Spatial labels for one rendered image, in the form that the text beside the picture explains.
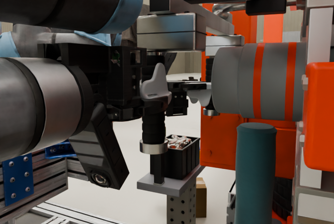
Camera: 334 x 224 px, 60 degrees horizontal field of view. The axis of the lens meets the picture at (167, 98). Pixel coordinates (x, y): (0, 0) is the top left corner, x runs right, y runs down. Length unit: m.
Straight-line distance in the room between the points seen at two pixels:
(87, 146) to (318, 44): 0.24
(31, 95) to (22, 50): 0.44
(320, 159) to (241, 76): 0.31
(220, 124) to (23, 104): 0.83
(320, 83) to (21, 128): 0.19
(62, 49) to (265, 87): 0.33
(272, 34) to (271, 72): 2.41
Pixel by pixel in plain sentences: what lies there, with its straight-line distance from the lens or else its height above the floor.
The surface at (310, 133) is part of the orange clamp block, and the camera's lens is 0.21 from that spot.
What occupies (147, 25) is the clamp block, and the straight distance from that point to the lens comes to 0.42.
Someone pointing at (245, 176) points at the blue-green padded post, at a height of 0.63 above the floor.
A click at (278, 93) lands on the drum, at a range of 0.50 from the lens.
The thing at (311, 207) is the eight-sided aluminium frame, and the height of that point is 0.75.
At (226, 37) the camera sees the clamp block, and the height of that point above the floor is 0.94.
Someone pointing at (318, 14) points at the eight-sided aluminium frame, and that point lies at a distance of 0.29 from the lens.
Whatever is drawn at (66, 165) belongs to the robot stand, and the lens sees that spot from 1.04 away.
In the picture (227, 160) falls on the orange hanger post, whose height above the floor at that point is 0.56.
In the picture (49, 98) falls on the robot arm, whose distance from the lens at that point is 0.22.
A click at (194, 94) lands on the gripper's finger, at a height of 0.81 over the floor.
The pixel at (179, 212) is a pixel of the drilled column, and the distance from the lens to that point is 1.32.
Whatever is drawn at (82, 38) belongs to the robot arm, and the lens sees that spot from 0.63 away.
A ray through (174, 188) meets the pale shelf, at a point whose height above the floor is 0.45.
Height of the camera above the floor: 0.88
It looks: 7 degrees down
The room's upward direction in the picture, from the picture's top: straight up
